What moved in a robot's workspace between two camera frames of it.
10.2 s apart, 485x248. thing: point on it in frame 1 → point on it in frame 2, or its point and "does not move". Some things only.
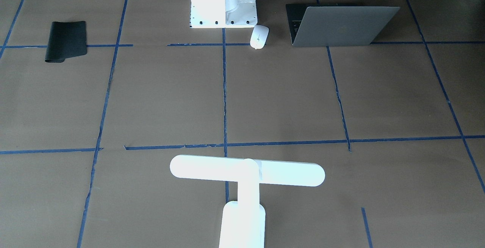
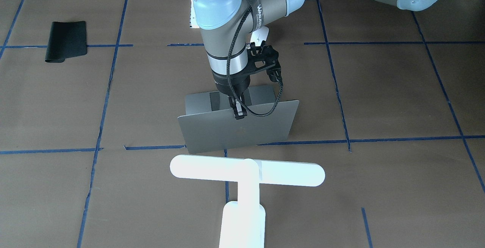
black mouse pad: [66, 39] does not move
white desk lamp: [243, 221] does not move
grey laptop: [330, 24] → [210, 124]
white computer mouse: [258, 36] does not move
